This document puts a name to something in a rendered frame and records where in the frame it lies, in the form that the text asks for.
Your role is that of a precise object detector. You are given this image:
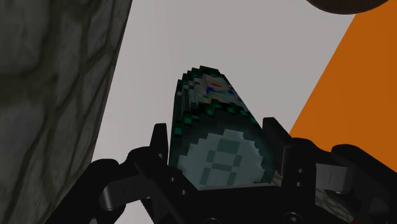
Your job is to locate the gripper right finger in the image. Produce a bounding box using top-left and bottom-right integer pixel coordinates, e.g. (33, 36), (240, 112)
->
(261, 117), (397, 224)

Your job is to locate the dark green patterned can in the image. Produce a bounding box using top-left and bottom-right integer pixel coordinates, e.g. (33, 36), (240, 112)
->
(169, 65), (277, 191)

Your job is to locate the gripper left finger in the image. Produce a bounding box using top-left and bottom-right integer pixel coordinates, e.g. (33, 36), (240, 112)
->
(46, 123), (199, 224)

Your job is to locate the dark brown round object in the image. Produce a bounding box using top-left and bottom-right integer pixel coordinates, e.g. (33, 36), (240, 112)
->
(305, 0), (390, 15)

